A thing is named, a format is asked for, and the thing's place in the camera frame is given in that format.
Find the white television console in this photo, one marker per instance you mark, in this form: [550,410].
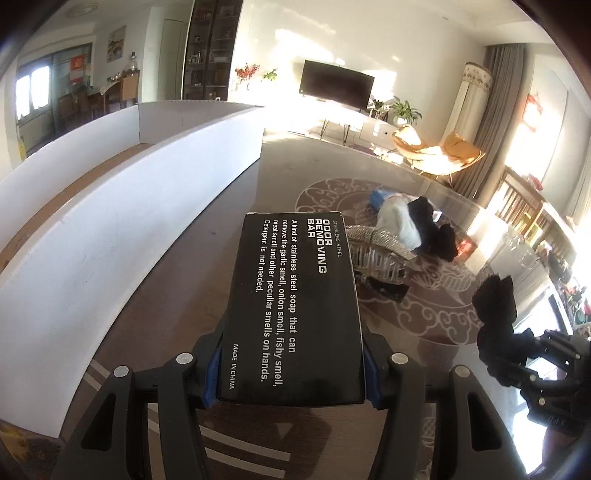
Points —
[374,130]

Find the white foam board partition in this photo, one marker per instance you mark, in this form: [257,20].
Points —
[92,240]

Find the large green potted plant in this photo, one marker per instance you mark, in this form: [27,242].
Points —
[406,111]

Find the white mesh cloth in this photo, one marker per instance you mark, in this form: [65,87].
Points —
[400,222]

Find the black printed box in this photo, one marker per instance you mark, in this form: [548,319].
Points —
[286,300]

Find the small green potted plant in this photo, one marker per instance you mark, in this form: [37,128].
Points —
[378,107]

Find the black fuzzy cloth with tag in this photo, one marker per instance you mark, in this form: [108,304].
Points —
[496,314]

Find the white standing air conditioner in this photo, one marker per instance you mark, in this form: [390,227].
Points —
[471,101]

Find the black cloth bundle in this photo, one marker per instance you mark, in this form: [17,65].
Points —
[430,224]

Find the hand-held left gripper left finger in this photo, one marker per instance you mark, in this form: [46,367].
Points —
[210,378]

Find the orange lounge chair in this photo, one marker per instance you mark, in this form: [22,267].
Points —
[455,150]

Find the person's right forearm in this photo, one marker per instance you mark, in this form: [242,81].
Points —
[556,447]

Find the red flower bouquet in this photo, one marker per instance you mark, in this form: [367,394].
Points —
[247,72]

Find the framed wall painting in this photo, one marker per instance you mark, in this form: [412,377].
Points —
[116,44]

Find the grey curtain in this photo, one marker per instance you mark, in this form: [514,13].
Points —
[505,92]

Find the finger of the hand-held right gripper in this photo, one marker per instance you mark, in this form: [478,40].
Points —
[561,344]
[549,376]

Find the black flat television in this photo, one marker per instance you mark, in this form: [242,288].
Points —
[334,85]

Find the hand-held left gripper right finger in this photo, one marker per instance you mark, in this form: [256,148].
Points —
[373,383]

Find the red wall ornament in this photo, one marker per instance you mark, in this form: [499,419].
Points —
[533,111]

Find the dark glass display cabinet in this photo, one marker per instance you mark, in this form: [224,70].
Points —
[207,46]

